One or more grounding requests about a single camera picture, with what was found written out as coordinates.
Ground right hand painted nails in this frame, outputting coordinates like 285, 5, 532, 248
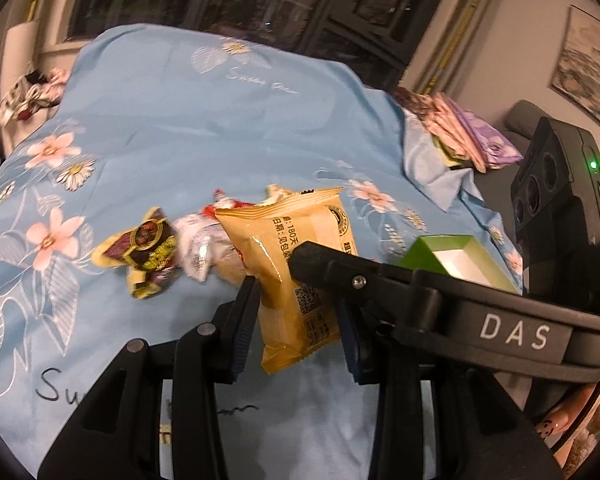
535, 385, 600, 479

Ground green cardboard box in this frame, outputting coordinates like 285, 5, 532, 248
398, 235, 518, 294

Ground folded pink purple fabrics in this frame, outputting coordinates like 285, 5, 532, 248
392, 87, 522, 174

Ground black yellow snack packet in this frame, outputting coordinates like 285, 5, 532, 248
91, 207, 178, 299

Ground white silver snack packet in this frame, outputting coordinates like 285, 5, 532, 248
174, 214, 246, 286

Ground red white snack packet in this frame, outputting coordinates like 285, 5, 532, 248
200, 188, 253, 219

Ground light green snack packet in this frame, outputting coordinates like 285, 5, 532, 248
262, 184, 294, 205

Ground dark cabinet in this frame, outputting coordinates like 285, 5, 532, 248
68, 0, 441, 90

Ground light blue floral cloth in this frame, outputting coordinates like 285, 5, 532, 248
0, 25, 521, 472

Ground white bag with clothes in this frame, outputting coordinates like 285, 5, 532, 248
0, 67, 71, 127

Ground framed wall painting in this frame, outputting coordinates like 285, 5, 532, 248
550, 6, 600, 125

